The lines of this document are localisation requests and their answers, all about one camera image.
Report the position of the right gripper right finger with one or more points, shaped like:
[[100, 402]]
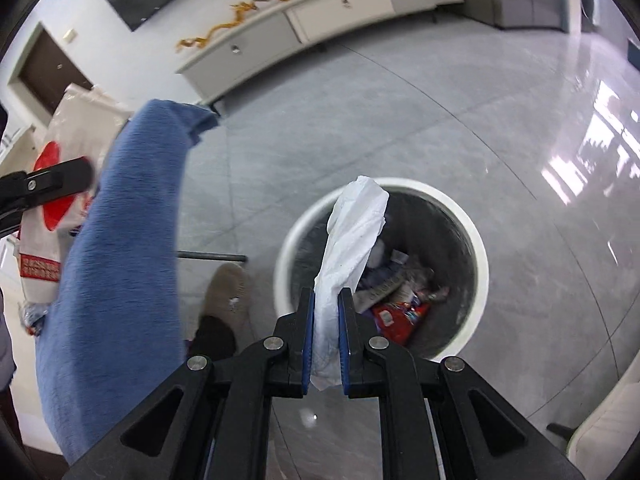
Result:
[[439, 420]]

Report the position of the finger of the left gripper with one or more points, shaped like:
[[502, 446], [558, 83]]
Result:
[[61, 180]]

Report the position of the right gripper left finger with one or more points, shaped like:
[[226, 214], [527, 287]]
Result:
[[210, 420]]

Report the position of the white red plastic bag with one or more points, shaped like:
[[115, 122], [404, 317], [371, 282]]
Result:
[[79, 137]]

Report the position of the white tissue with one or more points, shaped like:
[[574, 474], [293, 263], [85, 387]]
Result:
[[356, 221]]

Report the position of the red snack wrapper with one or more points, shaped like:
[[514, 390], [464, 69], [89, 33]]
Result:
[[398, 322]]

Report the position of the white blue snack bag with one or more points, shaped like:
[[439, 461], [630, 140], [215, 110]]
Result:
[[376, 284]]

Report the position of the dark brown entrance door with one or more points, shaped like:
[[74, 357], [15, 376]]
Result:
[[48, 71]]

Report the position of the blue fluffy table cloth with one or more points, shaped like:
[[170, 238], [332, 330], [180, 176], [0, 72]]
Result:
[[113, 334]]

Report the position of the golden dragon figurine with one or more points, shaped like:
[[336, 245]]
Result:
[[240, 12]]

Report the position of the white low TV cabinet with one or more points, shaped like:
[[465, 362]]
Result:
[[281, 31]]

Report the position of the white washing machine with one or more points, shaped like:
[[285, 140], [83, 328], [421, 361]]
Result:
[[590, 15]]

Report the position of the white wall switch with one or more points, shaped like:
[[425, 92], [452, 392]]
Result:
[[69, 35]]

